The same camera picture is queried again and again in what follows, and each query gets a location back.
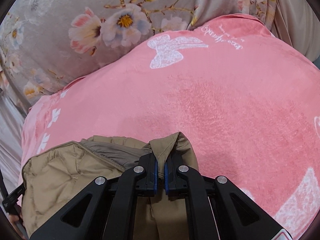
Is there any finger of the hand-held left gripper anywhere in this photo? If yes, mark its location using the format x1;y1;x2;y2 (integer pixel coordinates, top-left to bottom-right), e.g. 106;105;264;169
1;184;25;215

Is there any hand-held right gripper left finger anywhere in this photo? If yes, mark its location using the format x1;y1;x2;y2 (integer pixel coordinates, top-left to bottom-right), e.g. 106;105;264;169
29;152;158;240

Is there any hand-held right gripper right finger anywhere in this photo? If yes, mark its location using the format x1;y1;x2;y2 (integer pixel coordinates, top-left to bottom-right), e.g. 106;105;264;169
164;152;288;240

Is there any khaki quilted jacket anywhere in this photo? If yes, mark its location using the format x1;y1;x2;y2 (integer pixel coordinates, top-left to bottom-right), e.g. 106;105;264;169
21;131;199;240

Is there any person's left hand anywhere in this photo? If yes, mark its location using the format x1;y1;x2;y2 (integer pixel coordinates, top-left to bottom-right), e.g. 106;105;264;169
10;212;24;230

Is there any grey curtain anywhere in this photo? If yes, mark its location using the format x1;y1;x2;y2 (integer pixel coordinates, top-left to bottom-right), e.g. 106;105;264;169
0;92;27;188

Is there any pink printed blanket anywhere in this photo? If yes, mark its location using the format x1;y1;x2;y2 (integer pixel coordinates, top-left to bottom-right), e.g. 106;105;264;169
17;14;320;240

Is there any grey floral bed sheet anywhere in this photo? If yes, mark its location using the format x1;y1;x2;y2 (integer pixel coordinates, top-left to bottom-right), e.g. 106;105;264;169
0;0;278;105

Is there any beige curtain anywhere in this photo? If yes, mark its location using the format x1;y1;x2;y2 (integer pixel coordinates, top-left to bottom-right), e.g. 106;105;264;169
272;0;320;63

